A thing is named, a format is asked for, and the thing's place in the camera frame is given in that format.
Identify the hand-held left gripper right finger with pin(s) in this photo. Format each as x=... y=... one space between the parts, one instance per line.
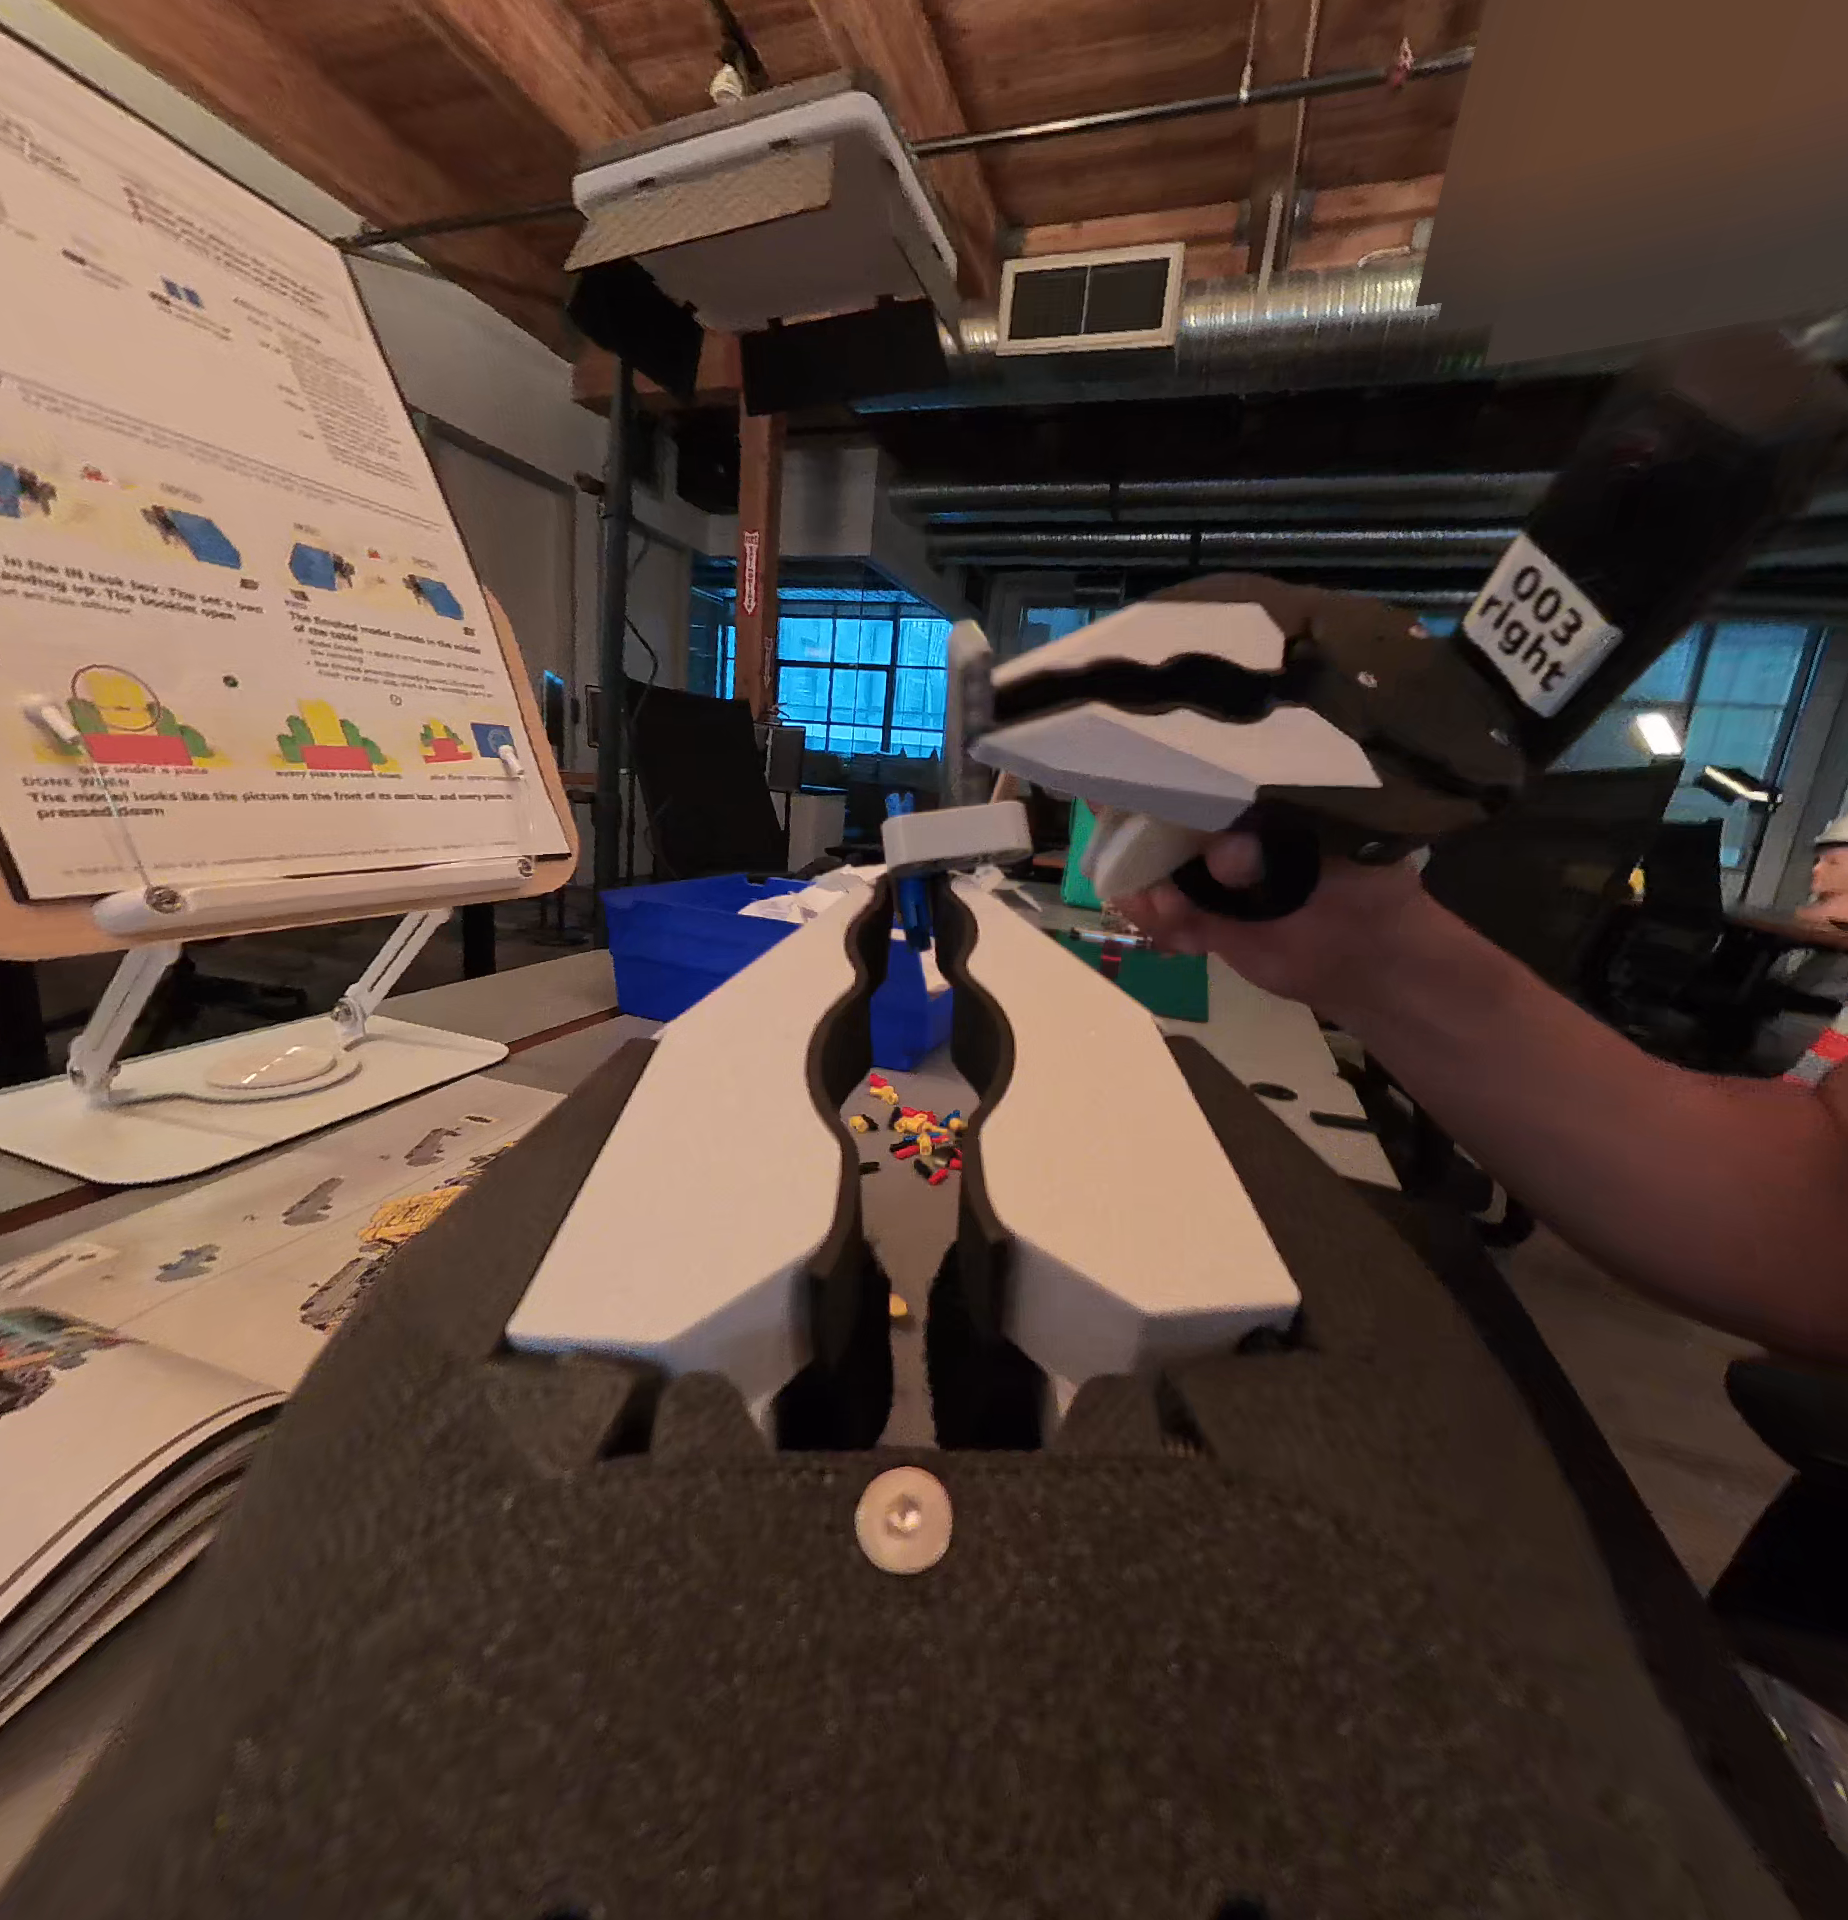
x=1150 y=1185

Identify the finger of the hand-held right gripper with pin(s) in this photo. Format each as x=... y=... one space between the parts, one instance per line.
x=1194 y=765
x=1150 y=636

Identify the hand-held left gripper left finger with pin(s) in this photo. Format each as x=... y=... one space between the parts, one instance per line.
x=669 y=1185

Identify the pile of small coloured pins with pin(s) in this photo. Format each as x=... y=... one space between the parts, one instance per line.
x=908 y=1132

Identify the short grey holed beam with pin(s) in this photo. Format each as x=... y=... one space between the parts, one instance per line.
x=954 y=831

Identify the blue pin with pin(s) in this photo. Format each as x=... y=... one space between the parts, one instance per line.
x=915 y=906

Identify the person's right forearm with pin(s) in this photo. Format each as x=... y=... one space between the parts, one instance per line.
x=1615 y=1111

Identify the grey desk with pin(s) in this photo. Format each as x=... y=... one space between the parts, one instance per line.
x=563 y=975

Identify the person's right hand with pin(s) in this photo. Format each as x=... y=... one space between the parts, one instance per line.
x=1315 y=945

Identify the blue plastic bin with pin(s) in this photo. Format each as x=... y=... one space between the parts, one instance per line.
x=683 y=945

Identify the crumpled white paper bags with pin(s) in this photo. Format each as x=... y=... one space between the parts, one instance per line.
x=795 y=902

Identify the black stand pole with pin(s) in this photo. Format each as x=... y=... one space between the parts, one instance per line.
x=616 y=600

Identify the white perforated ceiling box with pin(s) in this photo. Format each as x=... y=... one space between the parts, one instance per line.
x=805 y=210

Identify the open instruction booklet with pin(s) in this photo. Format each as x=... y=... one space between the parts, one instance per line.
x=113 y=1440

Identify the printed instruction sheet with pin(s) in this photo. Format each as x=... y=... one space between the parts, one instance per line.
x=188 y=451

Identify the white wall vent grille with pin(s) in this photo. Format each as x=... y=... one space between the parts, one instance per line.
x=1089 y=301

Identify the metal ventilation duct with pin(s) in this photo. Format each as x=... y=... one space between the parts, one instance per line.
x=1285 y=306

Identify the wooden post red sign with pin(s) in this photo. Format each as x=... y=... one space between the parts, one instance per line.
x=759 y=570

